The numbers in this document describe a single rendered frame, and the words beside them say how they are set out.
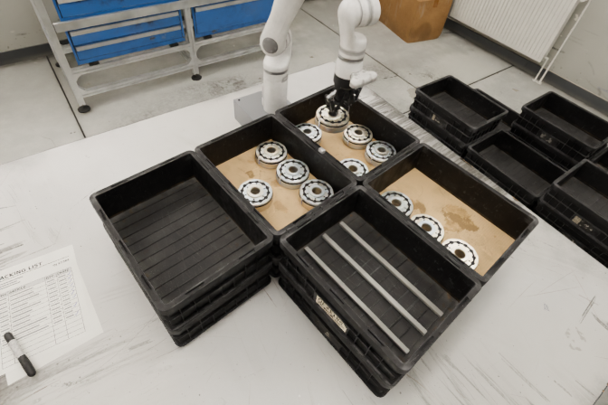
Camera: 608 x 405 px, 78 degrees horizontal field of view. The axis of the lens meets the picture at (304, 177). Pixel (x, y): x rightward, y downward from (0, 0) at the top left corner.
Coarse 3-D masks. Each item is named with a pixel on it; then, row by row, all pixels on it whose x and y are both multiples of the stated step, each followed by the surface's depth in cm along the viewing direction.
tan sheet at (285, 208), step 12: (240, 156) 124; (252, 156) 124; (288, 156) 125; (228, 168) 120; (240, 168) 120; (252, 168) 121; (264, 168) 121; (276, 168) 121; (240, 180) 117; (264, 180) 117; (276, 180) 118; (276, 192) 115; (288, 192) 115; (276, 204) 111; (288, 204) 112; (300, 204) 112; (264, 216) 108; (276, 216) 108; (288, 216) 109; (276, 228) 106
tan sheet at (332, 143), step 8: (312, 120) 140; (328, 136) 134; (336, 136) 135; (320, 144) 131; (328, 144) 131; (336, 144) 132; (344, 144) 132; (328, 152) 129; (336, 152) 129; (344, 152) 129; (352, 152) 129; (360, 152) 130; (360, 160) 127; (368, 168) 125
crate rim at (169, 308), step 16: (176, 160) 107; (96, 192) 97; (96, 208) 93; (240, 208) 97; (112, 224) 91; (256, 224) 94; (272, 240) 92; (128, 256) 85; (240, 256) 87; (256, 256) 90; (224, 272) 84; (144, 288) 82; (192, 288) 81; (208, 288) 84; (160, 304) 78; (176, 304) 78
